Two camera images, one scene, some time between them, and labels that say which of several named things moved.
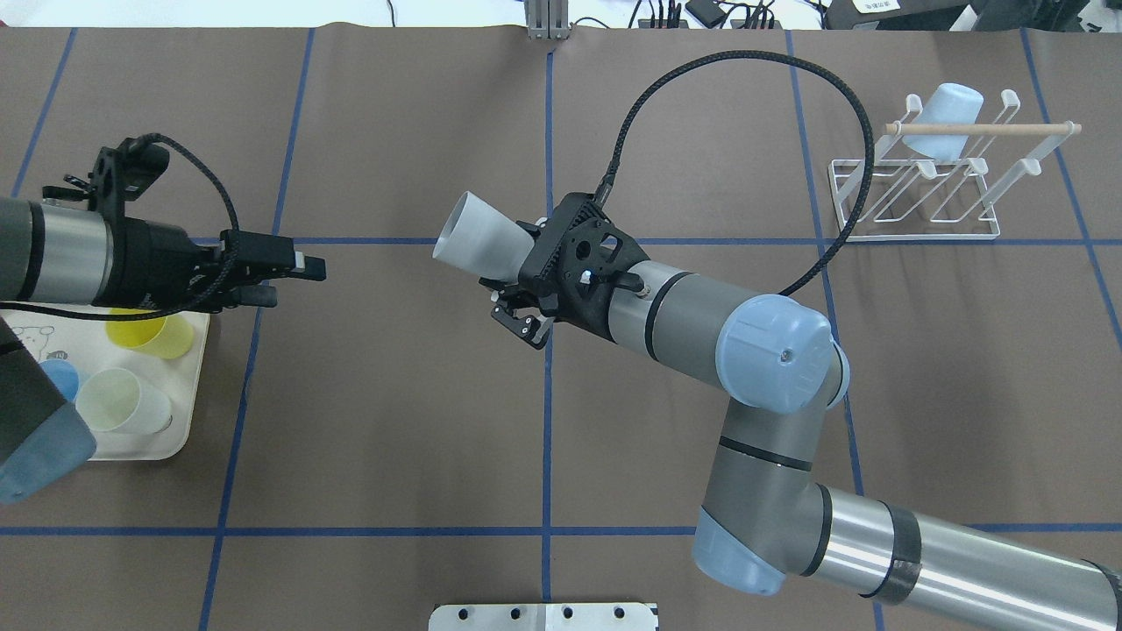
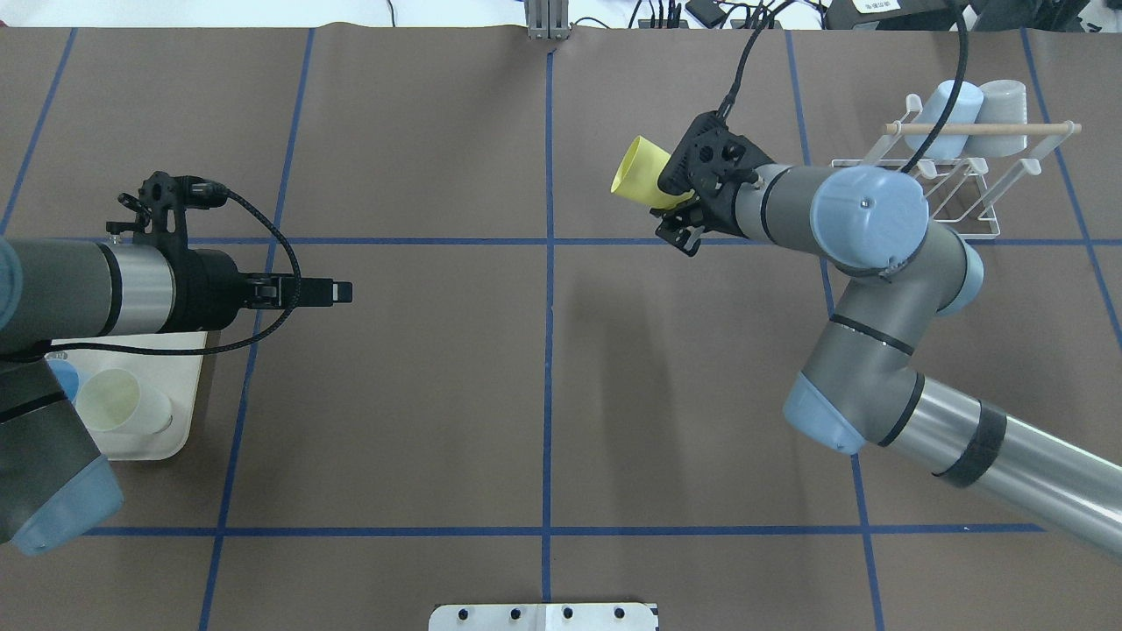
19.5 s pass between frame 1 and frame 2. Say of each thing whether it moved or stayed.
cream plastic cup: stayed
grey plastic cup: moved
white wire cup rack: stayed
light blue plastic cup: stayed
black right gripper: moved
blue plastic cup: stayed
